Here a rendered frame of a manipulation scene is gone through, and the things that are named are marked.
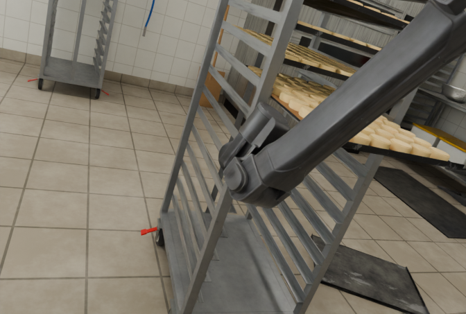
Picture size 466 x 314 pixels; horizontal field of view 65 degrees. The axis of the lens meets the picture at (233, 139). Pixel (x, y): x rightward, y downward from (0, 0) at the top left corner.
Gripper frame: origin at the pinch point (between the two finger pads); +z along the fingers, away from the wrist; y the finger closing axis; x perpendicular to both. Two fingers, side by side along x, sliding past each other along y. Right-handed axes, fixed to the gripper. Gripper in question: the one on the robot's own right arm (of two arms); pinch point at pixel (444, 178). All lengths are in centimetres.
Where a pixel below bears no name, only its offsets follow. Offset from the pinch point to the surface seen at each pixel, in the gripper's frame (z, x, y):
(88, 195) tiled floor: 145, -27, -74
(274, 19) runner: 54, 14, 28
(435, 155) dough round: 5.4, 13.7, 6.4
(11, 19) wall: 355, -114, -6
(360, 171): 21.1, -12.5, -8.6
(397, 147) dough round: 14.0, 22.5, 6.4
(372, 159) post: 19.0, -10.8, -3.2
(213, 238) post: 52, 17, -38
